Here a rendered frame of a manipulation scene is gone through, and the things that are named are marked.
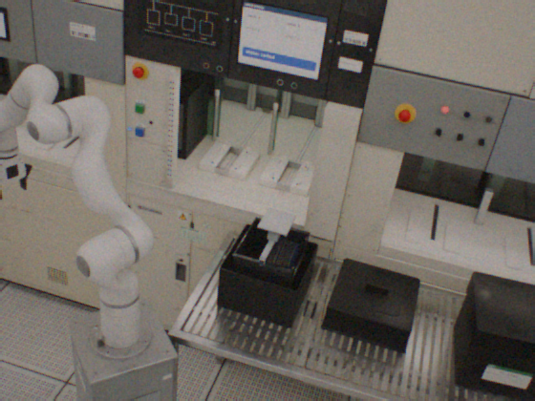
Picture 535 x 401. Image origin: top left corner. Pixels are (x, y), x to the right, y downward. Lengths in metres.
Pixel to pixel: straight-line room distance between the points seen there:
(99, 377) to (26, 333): 1.26
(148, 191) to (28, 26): 0.77
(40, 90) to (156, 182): 0.91
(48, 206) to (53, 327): 0.63
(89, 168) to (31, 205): 1.25
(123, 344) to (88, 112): 0.73
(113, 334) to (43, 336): 1.21
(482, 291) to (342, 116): 0.73
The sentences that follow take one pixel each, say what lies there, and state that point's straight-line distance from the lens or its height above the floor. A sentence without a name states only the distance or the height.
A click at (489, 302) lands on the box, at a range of 2.11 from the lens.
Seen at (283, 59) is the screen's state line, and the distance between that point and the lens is 2.16.
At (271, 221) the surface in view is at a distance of 2.07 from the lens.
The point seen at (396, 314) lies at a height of 0.86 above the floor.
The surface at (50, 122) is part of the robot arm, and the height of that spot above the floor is 1.49.
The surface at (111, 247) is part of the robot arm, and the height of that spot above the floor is 1.17.
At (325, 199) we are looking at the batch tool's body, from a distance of 2.30.
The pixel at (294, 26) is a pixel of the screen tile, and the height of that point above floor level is 1.63.
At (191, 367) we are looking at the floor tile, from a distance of 3.03.
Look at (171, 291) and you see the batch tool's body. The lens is 2.90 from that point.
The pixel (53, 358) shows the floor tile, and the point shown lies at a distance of 3.10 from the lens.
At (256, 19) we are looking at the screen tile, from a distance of 2.14.
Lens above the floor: 2.30
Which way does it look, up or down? 34 degrees down
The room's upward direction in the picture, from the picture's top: 8 degrees clockwise
